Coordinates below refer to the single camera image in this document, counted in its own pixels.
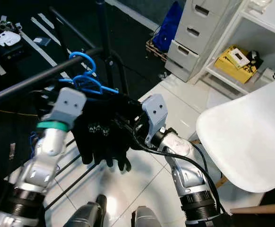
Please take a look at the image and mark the black shirt with print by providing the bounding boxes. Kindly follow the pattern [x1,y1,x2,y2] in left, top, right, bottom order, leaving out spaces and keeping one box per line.
[74,95,150,172]

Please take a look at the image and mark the blue plastic hanger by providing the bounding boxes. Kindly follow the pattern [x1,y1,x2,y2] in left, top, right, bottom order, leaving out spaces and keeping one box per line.
[59,51,119,95]

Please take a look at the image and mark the grey robot right leg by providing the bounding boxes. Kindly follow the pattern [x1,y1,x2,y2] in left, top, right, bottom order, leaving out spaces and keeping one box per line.
[130,206,167,227]

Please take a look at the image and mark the grey robot leg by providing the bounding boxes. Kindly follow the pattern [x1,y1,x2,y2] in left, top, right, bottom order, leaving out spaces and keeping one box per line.
[130,206,167,227]
[63,194,108,227]

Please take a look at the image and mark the blue bag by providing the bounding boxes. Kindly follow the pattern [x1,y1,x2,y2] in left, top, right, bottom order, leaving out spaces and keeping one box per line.
[152,0,184,52]

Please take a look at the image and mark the grey robot left leg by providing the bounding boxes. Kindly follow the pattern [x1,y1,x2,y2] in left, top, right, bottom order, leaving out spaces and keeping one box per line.
[63,194,108,227]

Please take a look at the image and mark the yellow box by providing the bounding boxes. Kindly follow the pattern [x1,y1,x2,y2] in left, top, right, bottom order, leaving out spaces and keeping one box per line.
[214,45,258,85]

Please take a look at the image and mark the grey drawer cabinet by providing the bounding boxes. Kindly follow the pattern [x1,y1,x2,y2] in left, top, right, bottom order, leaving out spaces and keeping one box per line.
[165,0,244,82]

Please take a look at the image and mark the white chair with wooden legs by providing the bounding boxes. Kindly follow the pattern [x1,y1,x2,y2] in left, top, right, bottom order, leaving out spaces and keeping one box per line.
[196,87,275,214]

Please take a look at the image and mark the black clothes rack crossbar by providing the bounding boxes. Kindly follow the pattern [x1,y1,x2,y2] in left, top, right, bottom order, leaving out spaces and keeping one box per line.
[49,7,101,49]

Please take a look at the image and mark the small white box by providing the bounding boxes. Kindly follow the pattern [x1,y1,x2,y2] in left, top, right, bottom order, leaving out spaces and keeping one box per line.
[226,49,249,67]

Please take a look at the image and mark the small black item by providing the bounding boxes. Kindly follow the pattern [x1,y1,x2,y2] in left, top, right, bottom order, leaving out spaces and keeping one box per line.
[246,50,265,71]

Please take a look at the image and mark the white shelf unit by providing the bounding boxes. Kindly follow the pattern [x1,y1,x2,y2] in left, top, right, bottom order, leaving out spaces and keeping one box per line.
[204,0,275,95]

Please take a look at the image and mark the white and black device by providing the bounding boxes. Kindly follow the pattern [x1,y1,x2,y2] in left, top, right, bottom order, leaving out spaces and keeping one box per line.
[0,31,21,47]

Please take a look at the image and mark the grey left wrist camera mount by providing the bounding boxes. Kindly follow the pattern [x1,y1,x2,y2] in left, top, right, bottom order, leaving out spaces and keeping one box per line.
[44,87,87,126]

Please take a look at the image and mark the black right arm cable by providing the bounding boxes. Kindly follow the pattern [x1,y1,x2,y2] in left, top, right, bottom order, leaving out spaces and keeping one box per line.
[132,132,228,216]

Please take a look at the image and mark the black clothes rack post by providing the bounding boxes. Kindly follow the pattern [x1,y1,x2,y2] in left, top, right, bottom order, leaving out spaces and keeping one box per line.
[94,0,129,95]

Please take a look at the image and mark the black clothes rack rail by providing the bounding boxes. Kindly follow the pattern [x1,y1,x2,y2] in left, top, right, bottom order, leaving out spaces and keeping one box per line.
[0,47,103,106]

